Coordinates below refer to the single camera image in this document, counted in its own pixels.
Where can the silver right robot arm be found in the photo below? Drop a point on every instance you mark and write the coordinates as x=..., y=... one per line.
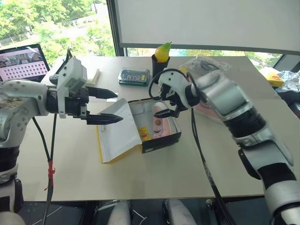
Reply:
x=222, y=93

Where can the blue green screwdriver bit case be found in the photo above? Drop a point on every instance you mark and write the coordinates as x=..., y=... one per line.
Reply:
x=134, y=77

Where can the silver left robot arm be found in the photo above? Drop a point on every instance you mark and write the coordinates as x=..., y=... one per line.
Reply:
x=23, y=98

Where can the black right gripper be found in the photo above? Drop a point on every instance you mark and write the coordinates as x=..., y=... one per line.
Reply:
x=177, y=103

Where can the black shoebox with white lid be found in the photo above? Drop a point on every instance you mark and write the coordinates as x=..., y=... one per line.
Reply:
x=119, y=131

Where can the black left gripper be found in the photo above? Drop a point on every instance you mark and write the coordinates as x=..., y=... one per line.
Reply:
x=76, y=103

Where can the black cup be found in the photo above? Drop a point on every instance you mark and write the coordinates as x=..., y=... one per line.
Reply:
x=159, y=69

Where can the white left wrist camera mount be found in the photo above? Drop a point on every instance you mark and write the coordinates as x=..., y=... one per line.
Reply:
x=72, y=75

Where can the pink white shoe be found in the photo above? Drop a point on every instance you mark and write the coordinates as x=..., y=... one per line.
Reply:
x=164, y=127

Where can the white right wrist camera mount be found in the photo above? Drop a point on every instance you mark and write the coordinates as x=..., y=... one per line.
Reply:
x=173, y=78

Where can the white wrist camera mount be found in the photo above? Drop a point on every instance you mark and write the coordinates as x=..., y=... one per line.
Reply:
x=173, y=78
x=72, y=75

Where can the yellow green toy fruit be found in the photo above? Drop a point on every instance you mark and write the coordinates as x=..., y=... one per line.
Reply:
x=162, y=52

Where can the laptop with lit screen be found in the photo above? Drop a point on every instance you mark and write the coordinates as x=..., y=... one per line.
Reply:
x=21, y=63

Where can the clear plastic package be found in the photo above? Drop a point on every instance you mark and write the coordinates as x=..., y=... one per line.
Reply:
x=206, y=64

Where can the clear plastic bag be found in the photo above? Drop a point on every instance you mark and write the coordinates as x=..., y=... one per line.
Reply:
x=290, y=78

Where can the yellow box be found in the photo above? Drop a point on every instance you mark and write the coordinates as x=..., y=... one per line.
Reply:
x=275, y=79

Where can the white roller blind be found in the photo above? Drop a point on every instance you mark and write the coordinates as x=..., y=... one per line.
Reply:
x=206, y=21

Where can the dark window frame post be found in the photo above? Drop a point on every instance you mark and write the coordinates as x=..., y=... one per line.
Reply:
x=114, y=28

